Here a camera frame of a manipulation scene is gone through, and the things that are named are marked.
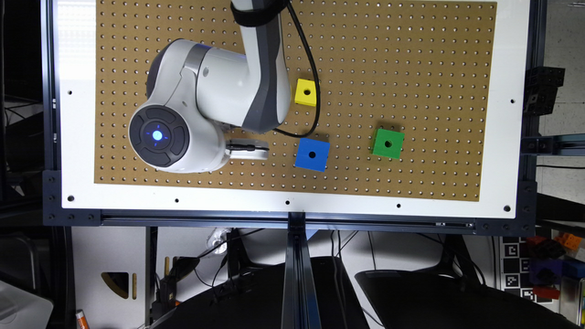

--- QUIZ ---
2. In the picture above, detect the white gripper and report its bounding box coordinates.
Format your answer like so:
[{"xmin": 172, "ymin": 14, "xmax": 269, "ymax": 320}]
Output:
[{"xmin": 226, "ymin": 138, "xmax": 270, "ymax": 160}]

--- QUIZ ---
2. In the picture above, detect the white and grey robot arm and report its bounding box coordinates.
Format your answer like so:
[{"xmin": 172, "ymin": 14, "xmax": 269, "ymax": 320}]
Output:
[{"xmin": 129, "ymin": 0, "xmax": 291, "ymax": 174}]

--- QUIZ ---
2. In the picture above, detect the blue block with hole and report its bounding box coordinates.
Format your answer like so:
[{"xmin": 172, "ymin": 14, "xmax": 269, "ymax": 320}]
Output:
[{"xmin": 294, "ymin": 138, "xmax": 330, "ymax": 172}]

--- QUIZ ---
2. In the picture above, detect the yellow block with hole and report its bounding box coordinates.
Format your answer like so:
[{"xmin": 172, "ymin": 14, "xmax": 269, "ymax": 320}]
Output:
[{"xmin": 294, "ymin": 79, "xmax": 316, "ymax": 107}]

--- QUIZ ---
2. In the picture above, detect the green block with hole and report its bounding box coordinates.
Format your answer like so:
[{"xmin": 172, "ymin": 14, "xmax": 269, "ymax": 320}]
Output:
[{"xmin": 370, "ymin": 129, "xmax": 405, "ymax": 159}]

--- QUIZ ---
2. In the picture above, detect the black office chair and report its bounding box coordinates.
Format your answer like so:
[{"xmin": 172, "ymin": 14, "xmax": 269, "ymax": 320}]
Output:
[{"xmin": 153, "ymin": 257, "xmax": 368, "ymax": 329}]

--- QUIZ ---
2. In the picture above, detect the white plastic container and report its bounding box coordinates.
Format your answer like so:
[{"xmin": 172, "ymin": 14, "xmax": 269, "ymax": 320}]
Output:
[{"xmin": 1, "ymin": 281, "xmax": 54, "ymax": 329}]

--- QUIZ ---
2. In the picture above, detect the black and white marker sheet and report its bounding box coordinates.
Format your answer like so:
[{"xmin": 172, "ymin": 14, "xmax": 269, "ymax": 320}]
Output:
[{"xmin": 498, "ymin": 237, "xmax": 537, "ymax": 302}]

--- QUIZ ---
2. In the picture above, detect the black cube cluster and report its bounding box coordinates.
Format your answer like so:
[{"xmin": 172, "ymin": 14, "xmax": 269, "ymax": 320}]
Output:
[{"xmin": 523, "ymin": 66, "xmax": 566, "ymax": 116}]

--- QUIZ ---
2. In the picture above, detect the colourful blocks pile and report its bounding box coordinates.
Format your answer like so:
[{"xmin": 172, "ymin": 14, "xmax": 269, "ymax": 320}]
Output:
[{"xmin": 526, "ymin": 232, "xmax": 584, "ymax": 300}]

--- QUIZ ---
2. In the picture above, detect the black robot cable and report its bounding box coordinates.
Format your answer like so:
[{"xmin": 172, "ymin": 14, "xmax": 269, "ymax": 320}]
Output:
[{"xmin": 272, "ymin": 0, "xmax": 322, "ymax": 139}]

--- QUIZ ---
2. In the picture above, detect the black aluminium table frame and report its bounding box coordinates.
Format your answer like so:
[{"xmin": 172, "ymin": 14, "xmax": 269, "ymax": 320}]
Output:
[{"xmin": 39, "ymin": 0, "xmax": 549, "ymax": 329}]

